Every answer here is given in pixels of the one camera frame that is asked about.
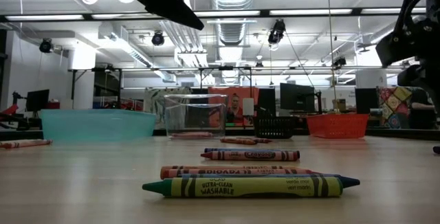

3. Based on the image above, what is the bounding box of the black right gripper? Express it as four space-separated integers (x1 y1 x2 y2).
375 14 440 91

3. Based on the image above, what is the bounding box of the black ceiling spotlight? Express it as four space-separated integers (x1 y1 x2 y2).
151 31 166 47
38 38 55 54

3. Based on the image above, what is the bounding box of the colourful patchwork quilt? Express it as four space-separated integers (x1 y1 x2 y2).
377 85 413 129

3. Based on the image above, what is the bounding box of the person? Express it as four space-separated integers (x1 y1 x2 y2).
226 93 245 127
408 88 438 131

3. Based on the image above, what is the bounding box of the black monitor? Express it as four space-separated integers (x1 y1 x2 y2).
354 87 379 115
25 89 51 113
280 82 316 113
257 88 278 117

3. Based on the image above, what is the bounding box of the black overhead beam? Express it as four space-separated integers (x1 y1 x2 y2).
0 8 440 23

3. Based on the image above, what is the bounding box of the white leaf-pattern cloth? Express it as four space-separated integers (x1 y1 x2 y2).
143 87 193 131

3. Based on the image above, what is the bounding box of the thin metal pole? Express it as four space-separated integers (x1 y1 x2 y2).
325 0 340 114

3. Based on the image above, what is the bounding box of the cardboard box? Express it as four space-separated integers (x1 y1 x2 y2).
331 98 348 112

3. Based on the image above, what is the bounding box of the clear plastic bin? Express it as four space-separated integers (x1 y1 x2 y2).
164 93 228 139

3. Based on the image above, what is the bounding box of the orange cloth panel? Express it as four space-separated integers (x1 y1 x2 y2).
207 86 261 127

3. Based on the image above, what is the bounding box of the red mesh basket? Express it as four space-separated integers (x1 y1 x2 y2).
305 113 370 139

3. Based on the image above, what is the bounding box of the teal plastic bin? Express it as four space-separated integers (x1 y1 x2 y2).
40 109 157 142

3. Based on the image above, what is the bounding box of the black mesh basket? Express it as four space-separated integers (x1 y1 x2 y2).
253 115 297 139

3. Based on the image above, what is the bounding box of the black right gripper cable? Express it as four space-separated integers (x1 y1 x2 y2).
394 0 419 36

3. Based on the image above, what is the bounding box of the silver ventilation duct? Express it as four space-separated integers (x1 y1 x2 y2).
209 0 257 48

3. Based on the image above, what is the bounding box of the black background rig frame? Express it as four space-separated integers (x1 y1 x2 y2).
67 65 440 101

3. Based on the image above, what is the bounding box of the black overhead camera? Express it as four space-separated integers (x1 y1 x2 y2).
267 19 287 52

